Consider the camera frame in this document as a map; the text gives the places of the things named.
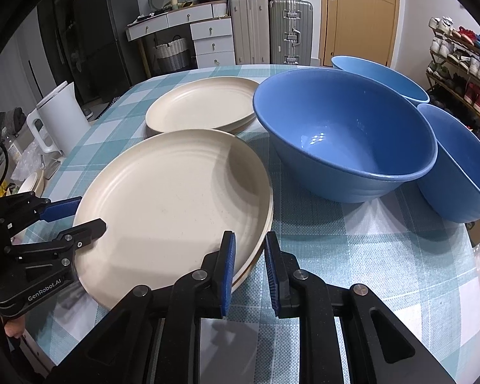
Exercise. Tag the beige suitcase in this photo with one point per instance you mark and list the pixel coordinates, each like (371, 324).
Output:
(250, 32)

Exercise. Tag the teal checked tablecloth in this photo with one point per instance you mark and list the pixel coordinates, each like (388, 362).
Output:
(344, 256)

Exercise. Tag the large deep blue bowl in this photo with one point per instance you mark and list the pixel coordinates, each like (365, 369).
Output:
(344, 136)

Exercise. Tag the rows of racked shoes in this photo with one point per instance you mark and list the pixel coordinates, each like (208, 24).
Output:
(470, 68)

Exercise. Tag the woven laundry basket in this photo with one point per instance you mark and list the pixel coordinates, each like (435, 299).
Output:
(171, 56)

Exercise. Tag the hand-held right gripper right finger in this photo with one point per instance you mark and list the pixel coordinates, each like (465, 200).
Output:
(272, 272)

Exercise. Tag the silver suitcase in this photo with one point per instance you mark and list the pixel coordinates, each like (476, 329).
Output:
(291, 32)

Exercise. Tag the white desk with drawers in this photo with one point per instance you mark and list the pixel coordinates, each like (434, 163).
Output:
(212, 32)

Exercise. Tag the black cabinet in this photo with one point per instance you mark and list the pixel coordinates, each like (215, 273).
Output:
(56, 28)

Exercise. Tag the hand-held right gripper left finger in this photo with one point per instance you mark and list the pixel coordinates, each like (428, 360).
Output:
(228, 272)

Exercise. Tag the striped floor mat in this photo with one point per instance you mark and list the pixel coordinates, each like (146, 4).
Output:
(104, 108)

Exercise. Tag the cream bottle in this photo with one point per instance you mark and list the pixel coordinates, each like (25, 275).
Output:
(175, 0)

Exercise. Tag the white electric kettle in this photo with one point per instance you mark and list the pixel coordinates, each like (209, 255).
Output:
(62, 116)

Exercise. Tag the light blue bowl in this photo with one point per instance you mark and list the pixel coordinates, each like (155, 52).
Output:
(384, 76)
(460, 176)

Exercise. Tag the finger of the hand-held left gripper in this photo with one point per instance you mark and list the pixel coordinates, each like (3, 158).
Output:
(86, 234)
(62, 209)

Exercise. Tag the wooden door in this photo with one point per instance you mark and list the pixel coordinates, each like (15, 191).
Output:
(364, 16)

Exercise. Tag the person's left hand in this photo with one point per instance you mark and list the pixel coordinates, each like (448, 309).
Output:
(14, 328)

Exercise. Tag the dark grey fridge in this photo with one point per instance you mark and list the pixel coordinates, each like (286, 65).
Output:
(104, 40)

